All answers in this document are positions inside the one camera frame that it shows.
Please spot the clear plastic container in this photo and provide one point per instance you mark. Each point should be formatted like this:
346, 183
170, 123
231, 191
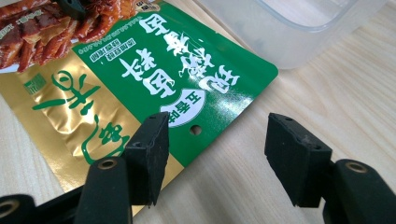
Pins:
280, 46

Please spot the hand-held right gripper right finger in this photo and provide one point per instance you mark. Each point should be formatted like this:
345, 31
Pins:
295, 161

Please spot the green and gold snack packet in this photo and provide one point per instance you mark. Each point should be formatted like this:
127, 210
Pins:
140, 56

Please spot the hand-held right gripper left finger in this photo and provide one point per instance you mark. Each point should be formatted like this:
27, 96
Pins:
146, 161

